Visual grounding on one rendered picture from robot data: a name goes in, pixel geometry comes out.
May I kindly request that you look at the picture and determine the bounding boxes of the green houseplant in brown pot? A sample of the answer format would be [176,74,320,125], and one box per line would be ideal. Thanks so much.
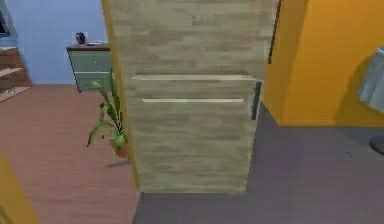
[86,69,130,159]

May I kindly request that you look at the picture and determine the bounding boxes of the pale wooden room door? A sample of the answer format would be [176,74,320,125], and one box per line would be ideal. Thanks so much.
[101,0,283,195]

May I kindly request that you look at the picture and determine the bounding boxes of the grey-green chest of drawers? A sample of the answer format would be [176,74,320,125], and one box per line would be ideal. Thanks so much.
[65,43,114,93]

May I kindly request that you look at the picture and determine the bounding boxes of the grey cloth covered table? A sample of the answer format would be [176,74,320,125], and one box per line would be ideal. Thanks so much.
[357,45,384,156]

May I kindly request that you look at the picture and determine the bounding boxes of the brown wooden shelf unit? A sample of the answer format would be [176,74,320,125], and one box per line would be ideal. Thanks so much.
[0,45,32,104]

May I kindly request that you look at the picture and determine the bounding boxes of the black door handle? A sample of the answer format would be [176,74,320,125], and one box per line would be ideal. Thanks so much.
[250,80,263,121]

